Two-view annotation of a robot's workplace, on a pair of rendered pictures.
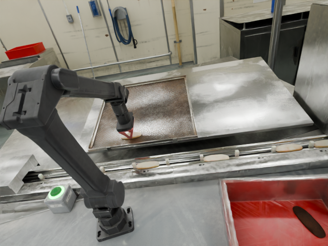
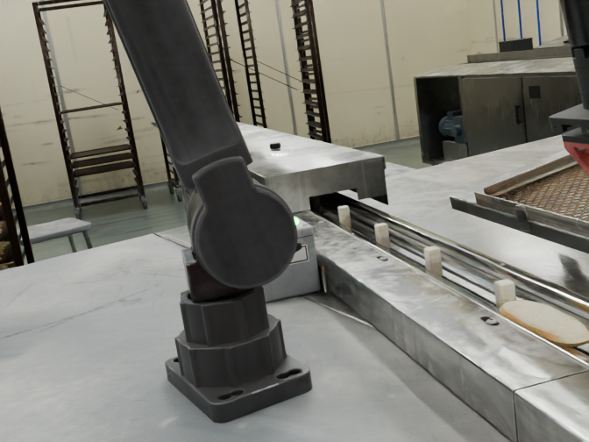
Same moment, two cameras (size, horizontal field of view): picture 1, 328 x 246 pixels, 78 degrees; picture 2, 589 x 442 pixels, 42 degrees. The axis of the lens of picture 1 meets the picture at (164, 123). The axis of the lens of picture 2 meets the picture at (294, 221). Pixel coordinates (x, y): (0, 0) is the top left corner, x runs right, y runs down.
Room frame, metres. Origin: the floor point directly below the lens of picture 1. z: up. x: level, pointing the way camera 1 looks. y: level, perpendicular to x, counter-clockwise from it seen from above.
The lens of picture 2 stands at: (0.27, -0.35, 1.08)
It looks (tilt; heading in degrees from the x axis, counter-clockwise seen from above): 12 degrees down; 70
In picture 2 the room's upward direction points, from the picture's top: 8 degrees counter-clockwise
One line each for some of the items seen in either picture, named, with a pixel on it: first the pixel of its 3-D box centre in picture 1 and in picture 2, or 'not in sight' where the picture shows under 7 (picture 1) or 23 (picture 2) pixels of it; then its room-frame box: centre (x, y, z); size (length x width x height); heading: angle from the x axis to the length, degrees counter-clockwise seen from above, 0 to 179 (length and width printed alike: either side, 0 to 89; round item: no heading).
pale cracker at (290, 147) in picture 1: (288, 147); not in sight; (0.56, -0.45, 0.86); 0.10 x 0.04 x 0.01; 83
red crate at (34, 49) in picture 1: (26, 50); not in sight; (3.93, 2.11, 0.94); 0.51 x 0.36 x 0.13; 87
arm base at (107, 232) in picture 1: (112, 217); (229, 337); (0.41, 0.23, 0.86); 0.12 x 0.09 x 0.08; 97
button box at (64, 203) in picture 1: (63, 200); (283, 271); (0.53, 0.44, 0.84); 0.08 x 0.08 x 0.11; 83
